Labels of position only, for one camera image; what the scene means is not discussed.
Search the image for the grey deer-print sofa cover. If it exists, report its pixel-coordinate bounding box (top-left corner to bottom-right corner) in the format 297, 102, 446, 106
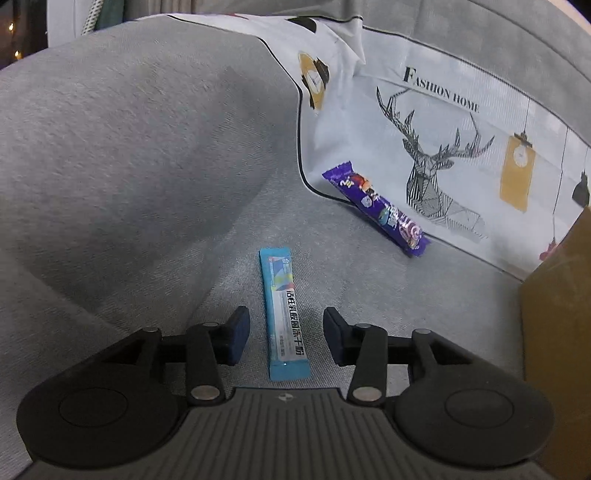
1, 1, 590, 479

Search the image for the grey curtain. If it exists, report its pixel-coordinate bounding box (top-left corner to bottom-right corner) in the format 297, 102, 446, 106
45, 0, 139, 47

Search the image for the purple candy bar wrapper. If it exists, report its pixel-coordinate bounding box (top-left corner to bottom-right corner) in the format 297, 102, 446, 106
322, 162, 429, 257

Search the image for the open cardboard box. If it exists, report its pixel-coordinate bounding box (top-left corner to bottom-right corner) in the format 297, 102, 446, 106
519, 208, 591, 479

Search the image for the light blue snack stick wrapper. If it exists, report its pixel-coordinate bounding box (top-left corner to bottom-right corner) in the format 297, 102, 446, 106
259, 248, 311, 382

